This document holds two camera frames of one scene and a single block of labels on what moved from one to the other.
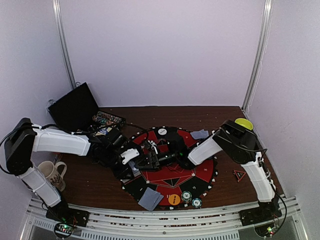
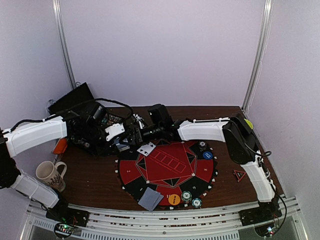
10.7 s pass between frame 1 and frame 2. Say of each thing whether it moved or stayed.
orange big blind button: stayed
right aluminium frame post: stayed
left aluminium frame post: stayed
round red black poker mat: stayed
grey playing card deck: moved
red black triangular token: stayed
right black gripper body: moved
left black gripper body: moved
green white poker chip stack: stayed
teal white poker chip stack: stayed
